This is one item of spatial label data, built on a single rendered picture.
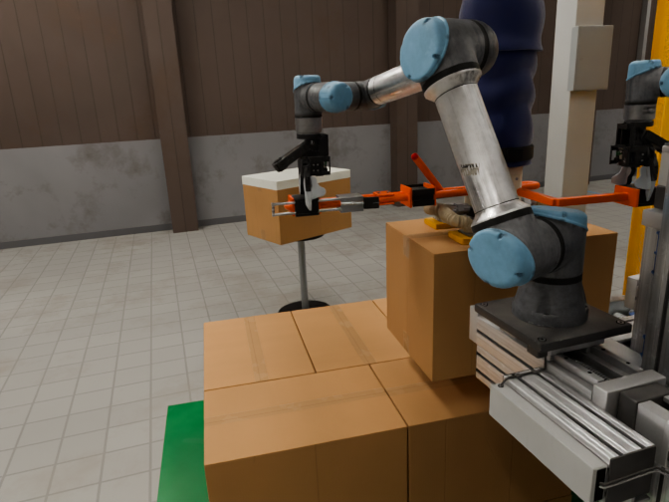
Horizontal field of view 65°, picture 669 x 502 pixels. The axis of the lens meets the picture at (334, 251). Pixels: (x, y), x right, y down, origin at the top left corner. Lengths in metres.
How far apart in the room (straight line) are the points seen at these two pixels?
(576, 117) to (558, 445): 2.28
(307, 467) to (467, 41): 1.20
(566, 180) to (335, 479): 2.03
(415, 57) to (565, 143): 2.03
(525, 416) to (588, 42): 2.26
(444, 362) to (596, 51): 1.92
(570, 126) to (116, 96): 5.01
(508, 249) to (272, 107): 5.95
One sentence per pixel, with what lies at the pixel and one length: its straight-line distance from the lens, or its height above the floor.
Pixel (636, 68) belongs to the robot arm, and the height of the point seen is 1.54.
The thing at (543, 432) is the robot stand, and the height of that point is 0.94.
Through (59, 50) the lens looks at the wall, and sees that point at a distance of 6.71.
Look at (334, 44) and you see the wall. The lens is 7.03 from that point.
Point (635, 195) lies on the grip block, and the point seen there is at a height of 1.21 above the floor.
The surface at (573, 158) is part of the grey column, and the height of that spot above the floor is 1.13.
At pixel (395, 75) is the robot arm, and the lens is 1.35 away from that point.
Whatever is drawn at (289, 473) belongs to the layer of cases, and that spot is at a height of 0.46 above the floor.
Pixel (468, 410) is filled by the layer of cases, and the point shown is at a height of 0.54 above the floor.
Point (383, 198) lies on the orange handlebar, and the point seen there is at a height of 1.21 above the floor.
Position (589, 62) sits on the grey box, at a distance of 3.01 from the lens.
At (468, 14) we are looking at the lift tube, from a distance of 1.64.
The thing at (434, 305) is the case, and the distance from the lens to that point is 1.52.
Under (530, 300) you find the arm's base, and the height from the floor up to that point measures 1.08.
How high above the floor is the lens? 1.50
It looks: 17 degrees down
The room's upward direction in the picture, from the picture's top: 3 degrees counter-clockwise
